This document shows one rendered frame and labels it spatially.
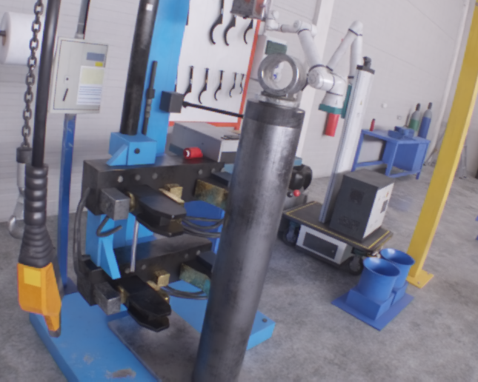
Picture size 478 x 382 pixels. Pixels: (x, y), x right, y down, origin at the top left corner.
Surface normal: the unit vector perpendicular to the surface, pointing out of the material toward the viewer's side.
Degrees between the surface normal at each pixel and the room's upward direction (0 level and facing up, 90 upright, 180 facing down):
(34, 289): 90
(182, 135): 90
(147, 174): 90
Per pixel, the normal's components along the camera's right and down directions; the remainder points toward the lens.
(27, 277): 0.00, 0.27
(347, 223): -0.61, 0.10
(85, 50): 0.70, 0.32
